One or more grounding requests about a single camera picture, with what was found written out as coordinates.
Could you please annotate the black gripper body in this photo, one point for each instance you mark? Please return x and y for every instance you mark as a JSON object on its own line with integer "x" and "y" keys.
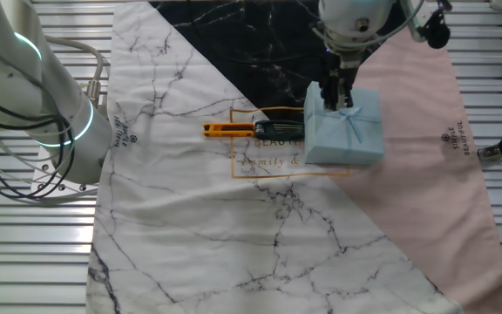
{"x": 340, "y": 72}

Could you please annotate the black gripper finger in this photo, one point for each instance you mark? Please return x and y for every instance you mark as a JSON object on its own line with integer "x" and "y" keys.
{"x": 328, "y": 98}
{"x": 348, "y": 98}

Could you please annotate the light blue ribboned casing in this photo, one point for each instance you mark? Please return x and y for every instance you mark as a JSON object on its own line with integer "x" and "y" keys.
{"x": 347, "y": 135}

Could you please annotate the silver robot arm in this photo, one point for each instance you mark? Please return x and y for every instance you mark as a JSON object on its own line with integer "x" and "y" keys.
{"x": 15, "y": 87}

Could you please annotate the yellow folding hex key set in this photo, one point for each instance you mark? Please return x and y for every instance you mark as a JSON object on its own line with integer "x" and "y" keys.
{"x": 228, "y": 130}

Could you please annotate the marble pink black tablecloth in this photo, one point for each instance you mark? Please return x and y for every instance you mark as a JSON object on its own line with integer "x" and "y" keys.
{"x": 233, "y": 240}

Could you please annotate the silver wrist bracket black knob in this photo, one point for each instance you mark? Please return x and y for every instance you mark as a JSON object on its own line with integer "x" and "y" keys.
{"x": 438, "y": 32}

